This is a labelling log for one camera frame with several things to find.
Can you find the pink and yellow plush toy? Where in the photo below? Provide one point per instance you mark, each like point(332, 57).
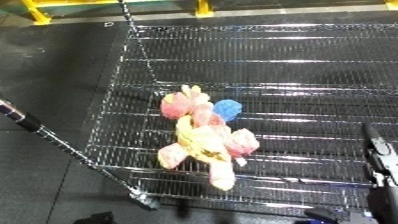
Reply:
point(204, 140)

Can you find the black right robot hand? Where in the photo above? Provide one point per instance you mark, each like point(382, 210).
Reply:
point(382, 160)

